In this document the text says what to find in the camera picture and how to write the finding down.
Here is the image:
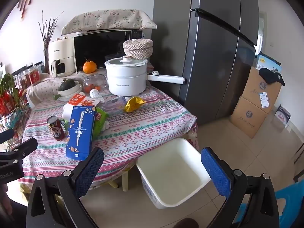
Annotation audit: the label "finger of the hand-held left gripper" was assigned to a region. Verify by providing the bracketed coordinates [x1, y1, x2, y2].
[0, 138, 38, 169]
[0, 128, 14, 146]

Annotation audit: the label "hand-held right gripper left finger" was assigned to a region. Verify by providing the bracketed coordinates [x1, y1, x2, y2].
[26, 147, 105, 228]

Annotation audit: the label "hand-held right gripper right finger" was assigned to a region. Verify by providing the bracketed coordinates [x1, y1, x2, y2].
[201, 147, 280, 228]

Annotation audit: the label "white plastic bin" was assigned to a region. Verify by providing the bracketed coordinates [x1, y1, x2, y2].
[136, 138, 212, 210]

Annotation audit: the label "clear plastic bottle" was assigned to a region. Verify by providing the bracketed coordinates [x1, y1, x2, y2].
[103, 96, 130, 112]

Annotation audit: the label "person's left hand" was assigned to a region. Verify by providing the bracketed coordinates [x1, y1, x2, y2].
[0, 186, 13, 220]

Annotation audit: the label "blue tall carton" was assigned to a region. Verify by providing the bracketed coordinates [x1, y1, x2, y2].
[65, 106, 97, 161]

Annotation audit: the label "white table leg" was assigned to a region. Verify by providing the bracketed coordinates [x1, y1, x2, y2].
[121, 169, 130, 192]

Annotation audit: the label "red drink can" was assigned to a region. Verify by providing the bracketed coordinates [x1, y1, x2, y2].
[47, 116, 66, 141]

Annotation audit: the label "green snack packet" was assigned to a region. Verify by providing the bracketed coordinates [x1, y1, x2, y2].
[91, 107, 110, 141]

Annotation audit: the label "green leafy plant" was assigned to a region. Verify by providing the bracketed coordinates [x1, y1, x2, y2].
[0, 73, 17, 97]

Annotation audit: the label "cardboard box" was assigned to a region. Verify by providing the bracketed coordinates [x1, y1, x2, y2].
[242, 66, 282, 115]
[231, 96, 272, 139]

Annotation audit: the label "white floral cloth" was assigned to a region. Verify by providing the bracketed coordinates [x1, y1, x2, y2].
[26, 72, 84, 105]

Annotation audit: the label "red label glass jar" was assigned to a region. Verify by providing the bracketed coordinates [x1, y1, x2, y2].
[28, 66, 41, 86]

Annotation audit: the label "white plate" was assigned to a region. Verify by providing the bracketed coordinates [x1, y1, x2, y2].
[58, 93, 84, 102]
[58, 88, 83, 99]

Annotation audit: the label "orange snack box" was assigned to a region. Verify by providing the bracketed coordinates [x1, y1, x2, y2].
[67, 94, 100, 107]

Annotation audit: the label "patterned tablecloth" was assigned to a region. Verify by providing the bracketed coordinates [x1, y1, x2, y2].
[18, 70, 199, 191]

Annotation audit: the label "dark green kabocha squash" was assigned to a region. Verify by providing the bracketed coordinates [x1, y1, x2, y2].
[58, 79, 76, 91]

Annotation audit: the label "small white bottle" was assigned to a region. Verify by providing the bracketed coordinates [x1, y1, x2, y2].
[89, 89, 105, 101]

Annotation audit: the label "blue plastic stool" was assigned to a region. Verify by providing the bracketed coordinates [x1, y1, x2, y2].
[239, 185, 304, 228]

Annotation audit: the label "yellow crumpled wrapper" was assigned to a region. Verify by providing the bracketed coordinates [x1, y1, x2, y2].
[123, 96, 146, 113]

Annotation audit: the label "black metal chair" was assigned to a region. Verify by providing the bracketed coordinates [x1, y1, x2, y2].
[293, 142, 304, 184]

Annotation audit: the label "small blue white box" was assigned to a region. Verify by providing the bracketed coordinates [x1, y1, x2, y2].
[275, 104, 291, 126]

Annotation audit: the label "glass teapot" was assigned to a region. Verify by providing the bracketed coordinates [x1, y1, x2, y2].
[82, 72, 109, 94]

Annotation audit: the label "white electric cooking pot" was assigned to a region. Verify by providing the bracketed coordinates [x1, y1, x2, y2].
[104, 55, 186, 96]

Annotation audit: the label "cream air fryer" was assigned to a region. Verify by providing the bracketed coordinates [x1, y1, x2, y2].
[49, 36, 78, 78]

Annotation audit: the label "orange with stem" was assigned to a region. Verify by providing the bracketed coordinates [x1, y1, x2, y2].
[83, 57, 97, 74]

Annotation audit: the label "black cap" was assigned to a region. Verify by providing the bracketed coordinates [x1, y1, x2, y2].
[258, 68, 286, 87]

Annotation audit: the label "dry bare branches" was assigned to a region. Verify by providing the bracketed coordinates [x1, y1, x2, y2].
[39, 11, 64, 53]

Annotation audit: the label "grey refrigerator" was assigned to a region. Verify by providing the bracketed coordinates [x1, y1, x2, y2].
[152, 0, 260, 127]

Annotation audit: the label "blue printed box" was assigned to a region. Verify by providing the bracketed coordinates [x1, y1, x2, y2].
[255, 51, 283, 74]

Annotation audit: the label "black microwave oven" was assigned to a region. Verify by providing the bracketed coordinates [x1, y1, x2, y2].
[74, 30, 146, 73]

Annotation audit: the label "black wire rack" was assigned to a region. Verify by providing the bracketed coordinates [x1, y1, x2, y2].
[0, 63, 46, 149]

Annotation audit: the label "woven rope basket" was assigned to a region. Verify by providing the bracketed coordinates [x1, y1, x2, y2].
[123, 39, 154, 60]

